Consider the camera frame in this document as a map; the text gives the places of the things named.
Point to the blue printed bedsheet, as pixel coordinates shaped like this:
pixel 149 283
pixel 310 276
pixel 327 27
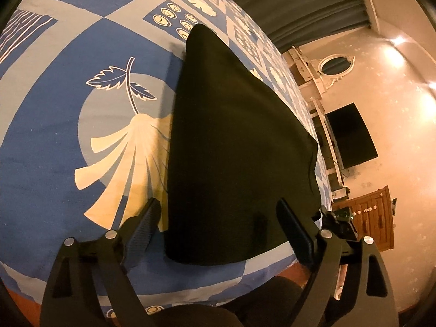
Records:
pixel 51 126

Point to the black pants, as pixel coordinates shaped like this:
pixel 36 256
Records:
pixel 231 143

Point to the wooden dresser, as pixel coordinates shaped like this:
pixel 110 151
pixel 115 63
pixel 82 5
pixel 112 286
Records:
pixel 369 211

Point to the white ornate oval mirror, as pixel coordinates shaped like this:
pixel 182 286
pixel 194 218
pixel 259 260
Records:
pixel 335 66

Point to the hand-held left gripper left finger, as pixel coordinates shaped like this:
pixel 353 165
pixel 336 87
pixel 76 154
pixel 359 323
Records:
pixel 143 226

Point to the dark grey curtain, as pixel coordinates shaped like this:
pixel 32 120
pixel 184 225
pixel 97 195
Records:
pixel 299 3

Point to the white television shelf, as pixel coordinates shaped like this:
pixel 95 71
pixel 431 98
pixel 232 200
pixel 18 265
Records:
pixel 328 143

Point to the black flat television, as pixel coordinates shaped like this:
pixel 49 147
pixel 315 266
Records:
pixel 352 134

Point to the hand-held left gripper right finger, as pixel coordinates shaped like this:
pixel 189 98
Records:
pixel 296 231

